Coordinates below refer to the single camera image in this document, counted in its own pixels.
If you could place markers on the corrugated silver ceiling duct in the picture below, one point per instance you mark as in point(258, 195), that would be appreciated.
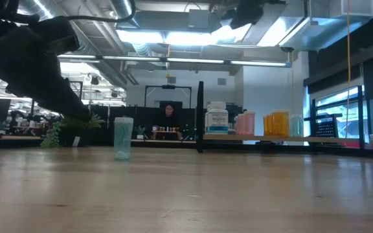
point(44, 6)

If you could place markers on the wooden background desk top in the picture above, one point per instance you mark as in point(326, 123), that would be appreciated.
point(173, 141)

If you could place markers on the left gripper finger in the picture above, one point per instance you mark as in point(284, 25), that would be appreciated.
point(70, 103)

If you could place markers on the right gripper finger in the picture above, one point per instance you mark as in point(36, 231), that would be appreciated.
point(241, 21)

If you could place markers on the black background partition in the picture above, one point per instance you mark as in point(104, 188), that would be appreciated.
point(147, 116)

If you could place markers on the black background gantry frame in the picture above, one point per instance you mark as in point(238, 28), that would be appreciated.
point(168, 86)
point(78, 87)

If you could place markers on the wooden shelf black frame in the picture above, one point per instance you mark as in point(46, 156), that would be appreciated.
point(303, 139)

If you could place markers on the grey ceiling box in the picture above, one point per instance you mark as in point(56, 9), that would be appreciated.
point(199, 19)

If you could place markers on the person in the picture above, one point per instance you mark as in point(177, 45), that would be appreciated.
point(168, 119)

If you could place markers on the small green vial white cap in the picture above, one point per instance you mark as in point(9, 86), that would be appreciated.
point(123, 139)
point(297, 126)

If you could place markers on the small background bottle rack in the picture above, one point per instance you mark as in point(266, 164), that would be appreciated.
point(165, 129)

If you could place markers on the long ceiling light strip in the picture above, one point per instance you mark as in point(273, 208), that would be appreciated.
point(131, 58)
point(257, 63)
point(193, 60)
point(76, 56)

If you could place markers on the black background monitor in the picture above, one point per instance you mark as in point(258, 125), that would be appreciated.
point(233, 110)

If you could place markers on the black mesh panel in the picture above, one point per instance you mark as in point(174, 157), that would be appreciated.
point(327, 129)

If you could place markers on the potted succulent plant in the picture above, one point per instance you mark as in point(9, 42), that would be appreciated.
point(76, 129)

